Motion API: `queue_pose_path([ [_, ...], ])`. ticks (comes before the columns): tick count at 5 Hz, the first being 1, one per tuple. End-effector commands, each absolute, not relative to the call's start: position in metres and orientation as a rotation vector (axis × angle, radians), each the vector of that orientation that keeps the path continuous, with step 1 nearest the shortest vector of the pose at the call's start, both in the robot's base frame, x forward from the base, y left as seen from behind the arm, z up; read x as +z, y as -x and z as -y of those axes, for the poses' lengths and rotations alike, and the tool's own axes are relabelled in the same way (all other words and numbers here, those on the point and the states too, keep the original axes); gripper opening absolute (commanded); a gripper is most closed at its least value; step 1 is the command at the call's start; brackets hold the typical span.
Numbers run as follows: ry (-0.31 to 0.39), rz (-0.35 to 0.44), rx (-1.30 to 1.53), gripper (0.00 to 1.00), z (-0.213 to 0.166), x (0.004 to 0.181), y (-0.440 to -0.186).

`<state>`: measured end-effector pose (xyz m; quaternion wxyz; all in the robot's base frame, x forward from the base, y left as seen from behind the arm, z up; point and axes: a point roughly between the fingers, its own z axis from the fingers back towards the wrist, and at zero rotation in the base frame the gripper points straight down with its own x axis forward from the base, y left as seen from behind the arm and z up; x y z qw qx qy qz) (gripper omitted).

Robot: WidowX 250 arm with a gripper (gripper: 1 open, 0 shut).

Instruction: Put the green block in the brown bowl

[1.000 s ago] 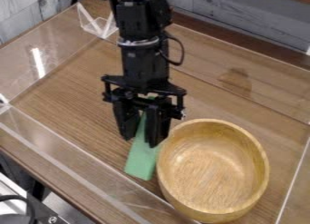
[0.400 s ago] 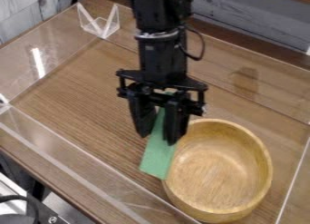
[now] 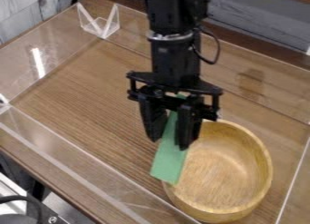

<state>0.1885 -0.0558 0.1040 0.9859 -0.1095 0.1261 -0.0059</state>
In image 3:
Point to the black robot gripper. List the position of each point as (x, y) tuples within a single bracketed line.
[(173, 87)]

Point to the green rectangular block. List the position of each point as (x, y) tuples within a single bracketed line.
[(170, 158)]

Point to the brown wooden bowl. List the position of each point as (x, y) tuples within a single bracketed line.
[(228, 174)]

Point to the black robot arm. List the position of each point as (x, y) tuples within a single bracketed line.
[(174, 19)]

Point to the clear acrylic corner bracket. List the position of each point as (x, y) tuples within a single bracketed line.
[(102, 27)]

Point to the black metal table frame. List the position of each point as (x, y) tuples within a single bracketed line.
[(27, 200)]

